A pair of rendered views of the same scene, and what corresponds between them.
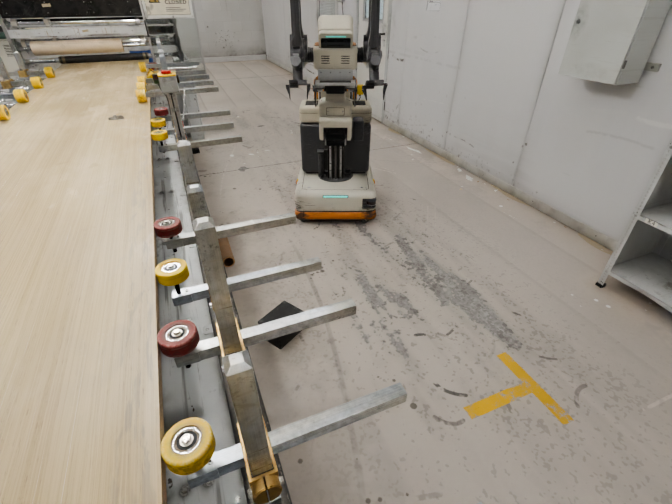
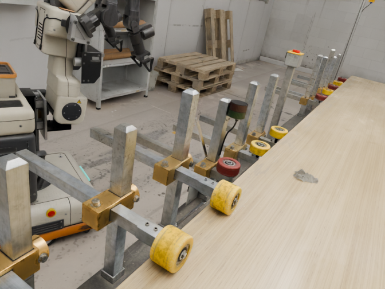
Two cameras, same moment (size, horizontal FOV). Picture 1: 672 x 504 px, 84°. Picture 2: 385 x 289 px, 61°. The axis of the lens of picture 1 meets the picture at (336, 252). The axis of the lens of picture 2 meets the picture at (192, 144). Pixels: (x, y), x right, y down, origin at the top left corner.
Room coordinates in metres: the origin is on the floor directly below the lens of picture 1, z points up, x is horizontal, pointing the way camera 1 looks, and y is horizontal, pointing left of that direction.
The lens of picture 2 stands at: (3.15, 1.76, 1.41)
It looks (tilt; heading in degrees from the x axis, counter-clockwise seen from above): 25 degrees down; 230
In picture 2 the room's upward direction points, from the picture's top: 11 degrees clockwise
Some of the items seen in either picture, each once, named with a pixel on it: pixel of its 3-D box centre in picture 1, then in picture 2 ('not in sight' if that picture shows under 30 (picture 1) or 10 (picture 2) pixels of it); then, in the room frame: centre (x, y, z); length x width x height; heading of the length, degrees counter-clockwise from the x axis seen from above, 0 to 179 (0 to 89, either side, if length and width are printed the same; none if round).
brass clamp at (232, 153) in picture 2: not in sight; (235, 149); (2.19, 0.91, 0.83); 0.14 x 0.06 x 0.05; 23
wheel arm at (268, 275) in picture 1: (251, 280); (299, 95); (0.86, 0.25, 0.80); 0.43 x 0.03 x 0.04; 113
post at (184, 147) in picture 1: (200, 217); (310, 87); (1.02, 0.42, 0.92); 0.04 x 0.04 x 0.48; 23
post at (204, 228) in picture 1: (226, 320); (323, 77); (0.56, 0.23, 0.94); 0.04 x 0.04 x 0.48; 23
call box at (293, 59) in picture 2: (168, 83); (293, 59); (1.70, 0.70, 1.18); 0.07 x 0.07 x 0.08; 23
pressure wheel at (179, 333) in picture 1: (182, 349); (331, 91); (0.55, 0.34, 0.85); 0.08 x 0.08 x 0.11
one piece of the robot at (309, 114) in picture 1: (335, 133); (5, 132); (2.94, 0.00, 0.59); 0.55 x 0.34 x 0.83; 90
